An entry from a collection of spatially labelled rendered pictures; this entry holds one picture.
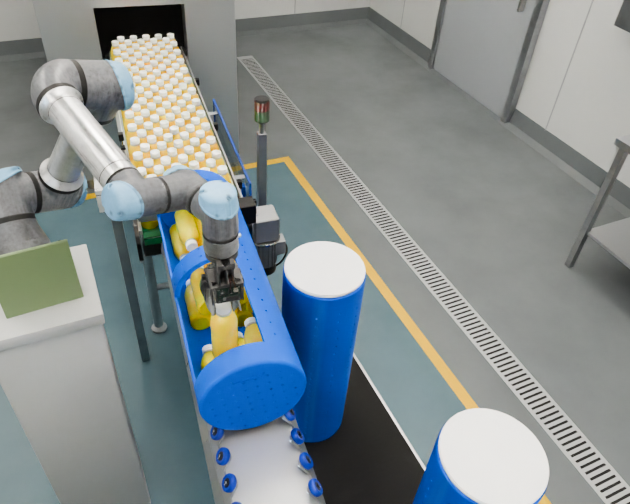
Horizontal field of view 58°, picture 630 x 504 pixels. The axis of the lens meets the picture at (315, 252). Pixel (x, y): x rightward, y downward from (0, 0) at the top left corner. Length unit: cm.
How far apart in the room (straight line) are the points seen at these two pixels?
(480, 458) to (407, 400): 136
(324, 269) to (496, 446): 77
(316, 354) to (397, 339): 114
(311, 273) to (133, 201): 93
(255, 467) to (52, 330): 66
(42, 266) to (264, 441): 75
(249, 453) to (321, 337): 54
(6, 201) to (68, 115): 46
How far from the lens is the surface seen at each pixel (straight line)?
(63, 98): 134
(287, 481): 160
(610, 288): 394
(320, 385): 221
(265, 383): 149
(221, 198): 111
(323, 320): 193
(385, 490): 250
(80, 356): 182
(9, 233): 167
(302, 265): 195
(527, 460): 163
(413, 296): 339
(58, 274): 168
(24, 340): 172
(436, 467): 160
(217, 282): 124
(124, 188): 112
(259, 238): 246
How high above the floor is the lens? 235
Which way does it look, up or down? 41 degrees down
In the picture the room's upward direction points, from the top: 5 degrees clockwise
